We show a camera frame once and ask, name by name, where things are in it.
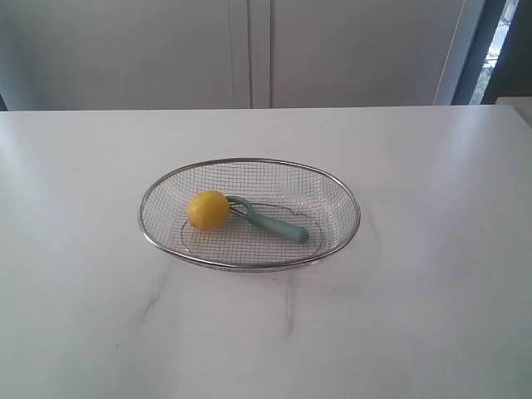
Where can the white side table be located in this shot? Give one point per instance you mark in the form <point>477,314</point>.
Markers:
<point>521,104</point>

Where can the yellow lemon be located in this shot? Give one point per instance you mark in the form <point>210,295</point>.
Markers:
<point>208,210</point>

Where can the oval wire mesh basket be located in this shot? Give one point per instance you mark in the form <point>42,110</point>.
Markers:
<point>288,191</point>

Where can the teal handled peeler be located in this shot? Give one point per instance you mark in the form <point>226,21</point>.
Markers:
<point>245,209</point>

